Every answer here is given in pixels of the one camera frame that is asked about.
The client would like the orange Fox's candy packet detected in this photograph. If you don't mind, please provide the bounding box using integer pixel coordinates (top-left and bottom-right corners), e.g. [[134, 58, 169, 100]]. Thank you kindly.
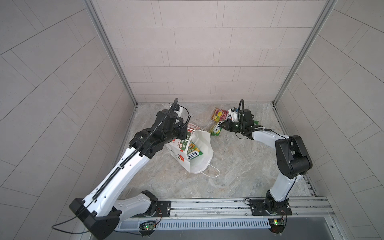
[[212, 108, 229, 122]]

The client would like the white floral paper bag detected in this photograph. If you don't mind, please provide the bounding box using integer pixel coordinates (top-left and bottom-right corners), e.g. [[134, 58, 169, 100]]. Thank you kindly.
[[166, 123, 221, 178]]

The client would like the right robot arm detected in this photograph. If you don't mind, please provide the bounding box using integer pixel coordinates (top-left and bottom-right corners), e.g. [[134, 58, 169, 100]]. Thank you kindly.
[[219, 109, 313, 216]]

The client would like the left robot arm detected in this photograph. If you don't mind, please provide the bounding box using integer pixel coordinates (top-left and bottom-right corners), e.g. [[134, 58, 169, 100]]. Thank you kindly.
[[70, 105, 189, 240]]

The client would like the left circuit board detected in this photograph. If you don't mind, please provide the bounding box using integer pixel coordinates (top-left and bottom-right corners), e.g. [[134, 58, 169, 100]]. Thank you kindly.
[[139, 221, 157, 232]]

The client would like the circuit board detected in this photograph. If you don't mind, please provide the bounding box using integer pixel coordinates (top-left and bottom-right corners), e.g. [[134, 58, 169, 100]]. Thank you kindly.
[[268, 218, 286, 234], [139, 221, 157, 232]]

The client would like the right circuit board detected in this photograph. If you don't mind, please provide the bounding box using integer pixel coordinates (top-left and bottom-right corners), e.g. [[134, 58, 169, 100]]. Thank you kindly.
[[268, 218, 286, 234]]

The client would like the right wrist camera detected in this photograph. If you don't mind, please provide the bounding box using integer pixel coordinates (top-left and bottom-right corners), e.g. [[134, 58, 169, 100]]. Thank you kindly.
[[227, 108, 239, 122]]

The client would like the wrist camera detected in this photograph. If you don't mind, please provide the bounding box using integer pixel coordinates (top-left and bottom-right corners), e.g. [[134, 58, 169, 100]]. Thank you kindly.
[[227, 108, 239, 122], [174, 105, 183, 117]]

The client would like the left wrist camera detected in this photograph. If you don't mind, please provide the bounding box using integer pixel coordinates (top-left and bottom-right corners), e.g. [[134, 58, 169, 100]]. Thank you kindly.
[[174, 105, 183, 117]]

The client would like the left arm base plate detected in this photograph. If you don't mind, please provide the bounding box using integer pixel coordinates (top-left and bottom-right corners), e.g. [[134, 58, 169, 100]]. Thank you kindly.
[[132, 201, 172, 218]]

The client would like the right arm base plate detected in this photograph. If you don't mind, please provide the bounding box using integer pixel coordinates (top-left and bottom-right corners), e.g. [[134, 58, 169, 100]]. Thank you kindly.
[[247, 198, 292, 216]]

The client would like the left black corrugated cable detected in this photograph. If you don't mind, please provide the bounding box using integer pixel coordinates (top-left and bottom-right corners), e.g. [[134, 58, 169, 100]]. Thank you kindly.
[[92, 97, 180, 201]]

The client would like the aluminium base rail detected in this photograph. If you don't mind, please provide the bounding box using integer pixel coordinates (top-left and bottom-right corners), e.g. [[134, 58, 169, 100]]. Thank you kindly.
[[106, 194, 335, 223]]

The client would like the left loose black cable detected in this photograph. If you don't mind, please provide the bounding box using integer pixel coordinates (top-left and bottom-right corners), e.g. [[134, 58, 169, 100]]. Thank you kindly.
[[51, 206, 91, 235]]

